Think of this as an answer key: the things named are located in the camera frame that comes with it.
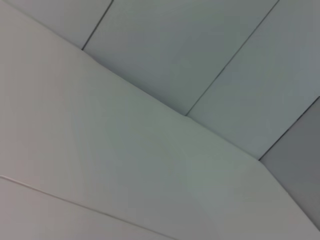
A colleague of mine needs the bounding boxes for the white partition board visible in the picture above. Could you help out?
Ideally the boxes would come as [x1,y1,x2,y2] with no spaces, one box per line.
[9,0,114,51]
[81,0,280,117]
[185,0,320,161]
[258,95,320,232]

